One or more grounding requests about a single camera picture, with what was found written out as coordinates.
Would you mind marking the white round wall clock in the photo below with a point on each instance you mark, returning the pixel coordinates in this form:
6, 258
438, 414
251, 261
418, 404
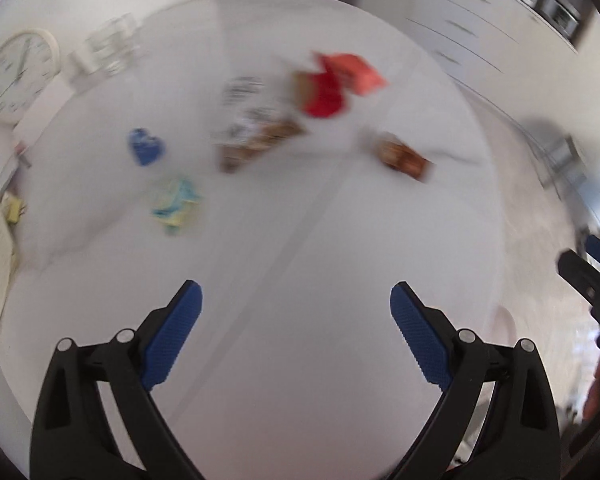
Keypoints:
17, 76

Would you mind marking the person's right hand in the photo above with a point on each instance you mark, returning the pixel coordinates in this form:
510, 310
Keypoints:
596, 390

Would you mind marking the grey drawer cabinet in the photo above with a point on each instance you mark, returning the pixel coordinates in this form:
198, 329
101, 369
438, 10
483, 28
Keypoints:
460, 25

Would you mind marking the silver toaster oven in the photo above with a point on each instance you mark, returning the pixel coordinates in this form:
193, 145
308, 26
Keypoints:
559, 12

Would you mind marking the clear snack bag with crumbs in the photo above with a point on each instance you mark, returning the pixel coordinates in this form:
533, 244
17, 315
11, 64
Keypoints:
250, 145

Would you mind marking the green yellow crumpled wrapper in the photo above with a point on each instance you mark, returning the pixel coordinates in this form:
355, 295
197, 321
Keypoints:
176, 204

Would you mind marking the white folded card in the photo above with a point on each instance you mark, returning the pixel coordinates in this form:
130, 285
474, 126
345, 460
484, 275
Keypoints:
41, 110

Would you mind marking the red torn wrapper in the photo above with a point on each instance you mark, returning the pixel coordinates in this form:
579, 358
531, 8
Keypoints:
322, 97

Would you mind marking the small blue plastic object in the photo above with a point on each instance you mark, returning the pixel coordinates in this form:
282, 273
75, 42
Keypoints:
145, 147

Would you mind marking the metal frame stool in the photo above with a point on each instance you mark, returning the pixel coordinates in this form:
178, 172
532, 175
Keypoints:
565, 155

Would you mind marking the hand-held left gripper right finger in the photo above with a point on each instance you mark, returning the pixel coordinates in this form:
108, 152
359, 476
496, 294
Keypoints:
422, 340

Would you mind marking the orange torn wrapper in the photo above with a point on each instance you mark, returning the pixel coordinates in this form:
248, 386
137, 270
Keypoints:
361, 72

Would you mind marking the brown crumpled wrapper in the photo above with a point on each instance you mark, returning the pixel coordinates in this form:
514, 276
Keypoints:
404, 157

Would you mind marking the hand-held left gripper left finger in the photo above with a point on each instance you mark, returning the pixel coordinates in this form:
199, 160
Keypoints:
172, 340

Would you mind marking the clear glass pitcher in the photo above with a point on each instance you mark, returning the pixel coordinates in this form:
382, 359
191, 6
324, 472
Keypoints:
112, 45

